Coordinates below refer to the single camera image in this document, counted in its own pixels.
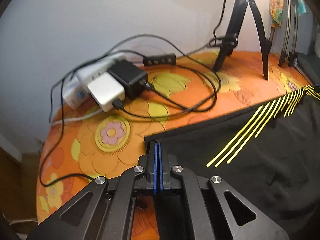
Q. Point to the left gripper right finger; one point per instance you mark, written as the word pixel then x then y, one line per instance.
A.
pixel 164 169

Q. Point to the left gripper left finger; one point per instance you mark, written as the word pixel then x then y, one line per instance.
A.
pixel 151 168

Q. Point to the black sport pants yellow stripes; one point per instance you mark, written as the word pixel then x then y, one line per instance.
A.
pixel 268 152

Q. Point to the orange floral bed sheet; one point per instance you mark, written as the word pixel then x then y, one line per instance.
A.
pixel 85 142

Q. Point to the white charger adapter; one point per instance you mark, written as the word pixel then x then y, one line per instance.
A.
pixel 105 89

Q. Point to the black charger adapter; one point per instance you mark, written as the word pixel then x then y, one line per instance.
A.
pixel 131 77

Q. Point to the white power strip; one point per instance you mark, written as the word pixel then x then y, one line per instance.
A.
pixel 75 92

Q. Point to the folded dark grey clothes stack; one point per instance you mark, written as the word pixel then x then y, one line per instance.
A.
pixel 309 65

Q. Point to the small black tripod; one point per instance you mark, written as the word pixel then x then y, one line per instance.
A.
pixel 230 40

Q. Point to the colourful cloth on tripod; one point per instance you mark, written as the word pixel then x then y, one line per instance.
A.
pixel 276 11

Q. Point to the tall silver tripod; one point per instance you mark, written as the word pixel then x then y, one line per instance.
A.
pixel 290 18

